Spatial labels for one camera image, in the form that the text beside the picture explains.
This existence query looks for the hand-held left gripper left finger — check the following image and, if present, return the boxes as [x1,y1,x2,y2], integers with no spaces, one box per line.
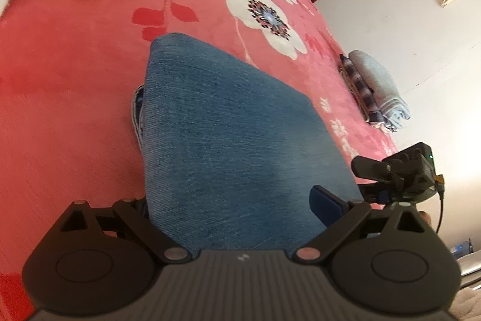
[60,196,191,264]

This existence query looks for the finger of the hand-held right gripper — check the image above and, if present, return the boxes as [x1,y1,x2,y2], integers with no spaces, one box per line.
[357,182,395,203]
[351,156,399,182]

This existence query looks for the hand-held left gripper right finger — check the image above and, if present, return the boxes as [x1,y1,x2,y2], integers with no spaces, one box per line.
[293,185,427,264]

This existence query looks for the blue denim jeans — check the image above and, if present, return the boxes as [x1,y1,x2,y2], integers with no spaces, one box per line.
[131,33,366,255]

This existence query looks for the folded light blue garment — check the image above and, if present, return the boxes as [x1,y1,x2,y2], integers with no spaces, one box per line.
[348,50,411,132]

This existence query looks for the folded plaid garment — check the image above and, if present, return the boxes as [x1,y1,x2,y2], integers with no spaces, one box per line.
[339,54,384,125]

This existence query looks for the person's white fleece clothing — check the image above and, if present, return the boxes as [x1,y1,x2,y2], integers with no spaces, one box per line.
[451,289,481,321]

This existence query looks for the red floral bed blanket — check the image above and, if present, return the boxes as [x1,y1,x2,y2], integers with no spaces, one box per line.
[0,0,400,311]

